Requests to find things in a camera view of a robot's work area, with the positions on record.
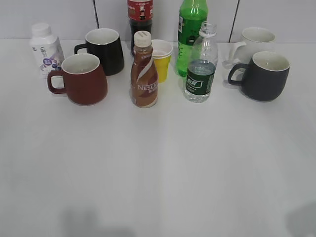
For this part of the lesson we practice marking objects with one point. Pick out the white paper cup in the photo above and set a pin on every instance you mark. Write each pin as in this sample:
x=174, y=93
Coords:
x=161, y=48

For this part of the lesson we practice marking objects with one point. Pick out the cola bottle red label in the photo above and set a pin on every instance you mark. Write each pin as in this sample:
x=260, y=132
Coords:
x=140, y=13

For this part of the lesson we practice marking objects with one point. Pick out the clear water bottle green label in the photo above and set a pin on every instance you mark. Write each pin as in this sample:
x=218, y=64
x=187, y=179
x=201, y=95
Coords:
x=202, y=64

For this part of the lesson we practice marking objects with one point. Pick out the dark grey ceramic mug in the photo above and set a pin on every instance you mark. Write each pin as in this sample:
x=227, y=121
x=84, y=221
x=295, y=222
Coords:
x=264, y=77

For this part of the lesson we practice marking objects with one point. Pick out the black ceramic mug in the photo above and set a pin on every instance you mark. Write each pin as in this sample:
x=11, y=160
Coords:
x=104, y=43

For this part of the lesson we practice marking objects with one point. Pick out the white blueberry yogurt bottle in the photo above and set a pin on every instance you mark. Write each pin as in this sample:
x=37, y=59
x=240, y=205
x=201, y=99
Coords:
x=46, y=48

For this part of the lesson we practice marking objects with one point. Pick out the green soda bottle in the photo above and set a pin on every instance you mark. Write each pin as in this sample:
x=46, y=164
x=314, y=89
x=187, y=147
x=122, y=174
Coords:
x=191, y=15

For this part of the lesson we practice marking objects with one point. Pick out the red ceramic mug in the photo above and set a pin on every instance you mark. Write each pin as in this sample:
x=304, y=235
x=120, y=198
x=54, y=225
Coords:
x=84, y=79

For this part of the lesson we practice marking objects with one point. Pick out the white ceramic mug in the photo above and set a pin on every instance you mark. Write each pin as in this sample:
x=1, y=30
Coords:
x=253, y=40

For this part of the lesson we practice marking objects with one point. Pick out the yellow plastic cup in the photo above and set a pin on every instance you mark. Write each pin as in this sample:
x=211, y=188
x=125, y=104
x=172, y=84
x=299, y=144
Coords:
x=162, y=64

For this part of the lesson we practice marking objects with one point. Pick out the brown Nescafe coffee bottle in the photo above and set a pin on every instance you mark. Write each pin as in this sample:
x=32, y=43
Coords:
x=144, y=76

